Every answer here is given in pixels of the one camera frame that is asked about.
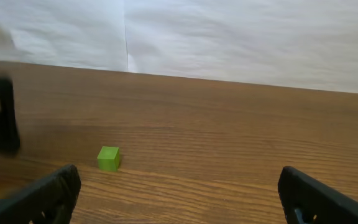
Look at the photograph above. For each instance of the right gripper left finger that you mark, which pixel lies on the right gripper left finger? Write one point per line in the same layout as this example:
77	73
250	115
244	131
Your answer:
42	199

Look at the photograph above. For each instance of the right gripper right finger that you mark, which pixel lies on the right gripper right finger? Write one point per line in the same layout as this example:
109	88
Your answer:
322	202

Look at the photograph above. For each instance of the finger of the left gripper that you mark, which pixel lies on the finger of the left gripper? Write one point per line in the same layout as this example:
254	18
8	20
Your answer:
2	130

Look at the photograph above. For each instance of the green cube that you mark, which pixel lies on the green cube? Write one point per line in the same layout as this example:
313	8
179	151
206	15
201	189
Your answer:
108	159

